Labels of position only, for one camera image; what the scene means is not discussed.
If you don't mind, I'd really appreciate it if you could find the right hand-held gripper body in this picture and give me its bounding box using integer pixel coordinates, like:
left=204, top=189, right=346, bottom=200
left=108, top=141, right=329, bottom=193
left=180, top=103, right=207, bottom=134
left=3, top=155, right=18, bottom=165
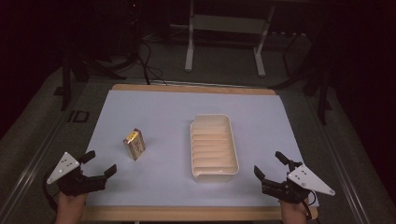
left=261, top=160, right=336, bottom=205

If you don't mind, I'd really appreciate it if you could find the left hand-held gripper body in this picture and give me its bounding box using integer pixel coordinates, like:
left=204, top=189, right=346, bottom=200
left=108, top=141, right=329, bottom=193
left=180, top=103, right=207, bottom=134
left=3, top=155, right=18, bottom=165
left=46, top=151, right=107, bottom=197

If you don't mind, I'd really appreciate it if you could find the small yellow brown carton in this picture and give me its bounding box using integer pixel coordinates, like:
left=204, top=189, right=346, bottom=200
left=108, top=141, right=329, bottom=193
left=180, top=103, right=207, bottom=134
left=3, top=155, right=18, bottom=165
left=122, top=127, right=147, bottom=161

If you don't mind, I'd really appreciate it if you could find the white tray with dividers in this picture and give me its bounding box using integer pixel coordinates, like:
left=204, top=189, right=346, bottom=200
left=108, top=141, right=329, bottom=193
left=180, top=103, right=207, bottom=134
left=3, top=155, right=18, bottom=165
left=190, top=113, right=241, bottom=184

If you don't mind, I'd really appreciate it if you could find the person's left hand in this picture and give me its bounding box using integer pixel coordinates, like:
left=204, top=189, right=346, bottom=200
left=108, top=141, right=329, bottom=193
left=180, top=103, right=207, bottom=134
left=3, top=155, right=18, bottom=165
left=55, top=190, right=89, bottom=224

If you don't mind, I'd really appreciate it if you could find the person's right hand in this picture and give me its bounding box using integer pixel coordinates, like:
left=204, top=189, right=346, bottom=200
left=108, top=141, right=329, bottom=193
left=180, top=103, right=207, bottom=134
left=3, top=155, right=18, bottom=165
left=279, top=197, right=310, bottom=224

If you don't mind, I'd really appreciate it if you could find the black tripod stand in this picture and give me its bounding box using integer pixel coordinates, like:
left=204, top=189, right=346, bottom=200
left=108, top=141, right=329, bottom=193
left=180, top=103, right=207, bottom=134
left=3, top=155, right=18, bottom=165
left=269, top=31, right=335, bottom=126
left=59, top=0, right=141, bottom=112

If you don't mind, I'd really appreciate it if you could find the pale blue table mat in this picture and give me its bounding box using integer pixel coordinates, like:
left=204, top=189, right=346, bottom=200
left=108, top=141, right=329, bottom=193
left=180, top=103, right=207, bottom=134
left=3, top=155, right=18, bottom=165
left=84, top=89, right=320, bottom=208

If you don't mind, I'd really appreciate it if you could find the wooden table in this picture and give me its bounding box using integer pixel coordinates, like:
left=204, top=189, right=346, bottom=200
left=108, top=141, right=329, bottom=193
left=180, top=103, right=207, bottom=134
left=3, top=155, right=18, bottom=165
left=80, top=83, right=319, bottom=223

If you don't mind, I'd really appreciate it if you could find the white metal stand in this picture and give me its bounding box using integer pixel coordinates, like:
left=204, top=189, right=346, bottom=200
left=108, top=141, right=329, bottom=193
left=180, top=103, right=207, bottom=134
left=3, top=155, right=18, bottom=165
left=169, top=0, right=277, bottom=78

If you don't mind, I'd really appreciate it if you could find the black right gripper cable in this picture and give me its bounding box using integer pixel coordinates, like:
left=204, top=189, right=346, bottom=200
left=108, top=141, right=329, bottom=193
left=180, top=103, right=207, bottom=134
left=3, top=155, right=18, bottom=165
left=305, top=189, right=318, bottom=222

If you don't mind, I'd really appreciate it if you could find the black floor cable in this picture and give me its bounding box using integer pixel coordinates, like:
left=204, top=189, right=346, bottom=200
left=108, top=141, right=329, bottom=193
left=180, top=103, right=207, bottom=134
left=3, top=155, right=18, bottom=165
left=136, top=39, right=169, bottom=86

